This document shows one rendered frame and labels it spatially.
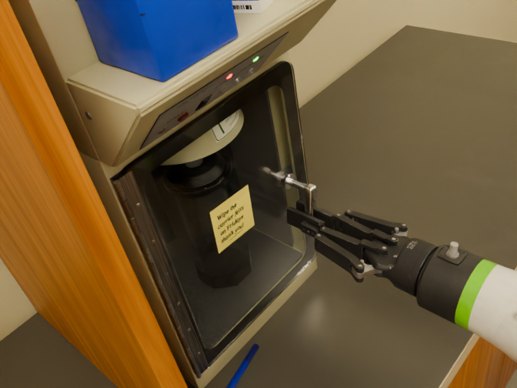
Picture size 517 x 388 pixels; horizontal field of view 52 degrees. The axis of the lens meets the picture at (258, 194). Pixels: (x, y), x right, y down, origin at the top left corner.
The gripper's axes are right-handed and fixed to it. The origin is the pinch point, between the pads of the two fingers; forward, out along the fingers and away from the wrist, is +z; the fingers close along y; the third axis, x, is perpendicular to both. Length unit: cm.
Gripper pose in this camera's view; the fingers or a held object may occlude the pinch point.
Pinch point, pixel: (309, 219)
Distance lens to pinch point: 83.9
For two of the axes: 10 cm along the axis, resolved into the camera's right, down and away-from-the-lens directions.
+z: -7.4, -3.3, 5.9
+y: -6.7, 4.3, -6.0
